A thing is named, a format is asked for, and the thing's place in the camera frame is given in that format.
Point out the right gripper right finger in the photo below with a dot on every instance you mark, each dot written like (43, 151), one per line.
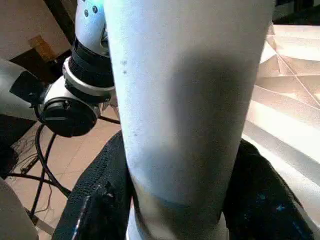
(262, 200)

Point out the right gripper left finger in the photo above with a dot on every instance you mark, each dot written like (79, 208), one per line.
(95, 200)

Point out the white plastic table top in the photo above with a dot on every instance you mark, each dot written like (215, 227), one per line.
(287, 100)

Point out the white plastic table leg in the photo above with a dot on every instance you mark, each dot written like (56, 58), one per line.
(185, 100)

